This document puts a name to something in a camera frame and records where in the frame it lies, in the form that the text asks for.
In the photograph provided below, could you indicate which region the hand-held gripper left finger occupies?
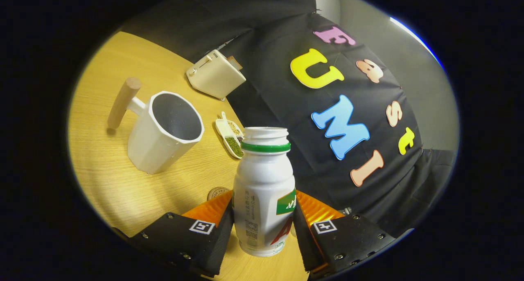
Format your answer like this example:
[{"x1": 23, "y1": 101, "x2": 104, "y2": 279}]
[{"x1": 123, "y1": 190, "x2": 235, "y2": 278}]

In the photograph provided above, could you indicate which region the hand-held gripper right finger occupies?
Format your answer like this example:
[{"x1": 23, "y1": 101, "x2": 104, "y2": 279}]
[{"x1": 292, "y1": 190, "x2": 397, "y2": 278}]

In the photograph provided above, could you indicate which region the round cork coaster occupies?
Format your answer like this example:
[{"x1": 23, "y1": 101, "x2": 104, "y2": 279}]
[{"x1": 207, "y1": 186, "x2": 232, "y2": 202}]

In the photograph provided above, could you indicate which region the white juice bottle green ring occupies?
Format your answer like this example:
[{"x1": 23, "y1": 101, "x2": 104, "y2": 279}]
[{"x1": 232, "y1": 127, "x2": 296, "y2": 258}]

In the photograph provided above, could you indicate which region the white cup with wooden handle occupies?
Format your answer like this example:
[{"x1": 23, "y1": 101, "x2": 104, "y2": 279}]
[{"x1": 107, "y1": 77, "x2": 205, "y2": 175}]

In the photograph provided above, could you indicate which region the white divided dish of beans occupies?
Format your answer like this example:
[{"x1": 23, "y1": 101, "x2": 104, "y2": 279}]
[{"x1": 215, "y1": 111, "x2": 245, "y2": 159}]

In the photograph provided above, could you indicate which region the wooden table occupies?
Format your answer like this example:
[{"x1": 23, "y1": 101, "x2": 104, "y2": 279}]
[{"x1": 68, "y1": 31, "x2": 309, "y2": 281}]

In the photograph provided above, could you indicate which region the cream toaster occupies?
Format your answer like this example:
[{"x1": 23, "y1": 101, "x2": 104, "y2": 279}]
[{"x1": 186, "y1": 50, "x2": 247, "y2": 101}]

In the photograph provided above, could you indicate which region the black backdrop cloth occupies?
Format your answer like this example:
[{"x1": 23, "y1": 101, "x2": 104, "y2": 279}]
[{"x1": 119, "y1": 0, "x2": 457, "y2": 236}]

